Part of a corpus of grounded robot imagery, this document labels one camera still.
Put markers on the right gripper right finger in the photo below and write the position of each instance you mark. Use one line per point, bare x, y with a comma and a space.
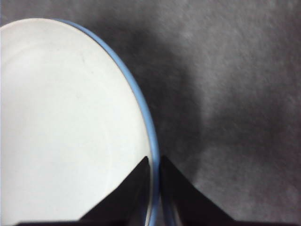
183, 204

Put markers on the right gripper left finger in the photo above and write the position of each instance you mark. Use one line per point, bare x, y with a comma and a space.
122, 202

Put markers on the blue round plate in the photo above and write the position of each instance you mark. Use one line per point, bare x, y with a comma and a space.
154, 141

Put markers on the white round plate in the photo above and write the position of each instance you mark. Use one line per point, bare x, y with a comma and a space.
65, 113

